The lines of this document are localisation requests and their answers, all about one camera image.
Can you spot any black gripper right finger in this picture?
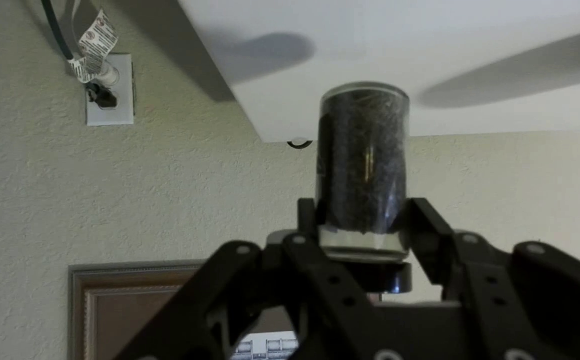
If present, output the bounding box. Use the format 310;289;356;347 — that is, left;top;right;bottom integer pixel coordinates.
401;196;580;360

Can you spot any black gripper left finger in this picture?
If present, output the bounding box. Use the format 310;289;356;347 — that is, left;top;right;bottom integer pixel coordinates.
116;196;399;360

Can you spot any dark clear bottle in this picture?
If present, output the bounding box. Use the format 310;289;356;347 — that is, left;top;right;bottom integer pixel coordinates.
266;79;416;295

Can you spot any black plug with tag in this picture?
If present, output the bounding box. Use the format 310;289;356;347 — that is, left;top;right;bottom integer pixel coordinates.
38;0;122;109

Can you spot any brown picture frame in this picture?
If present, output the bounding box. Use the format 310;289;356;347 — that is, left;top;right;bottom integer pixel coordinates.
67;257;306;360

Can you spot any white wall outlet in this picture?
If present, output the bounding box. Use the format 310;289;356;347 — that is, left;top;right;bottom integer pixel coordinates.
84;51;136;127

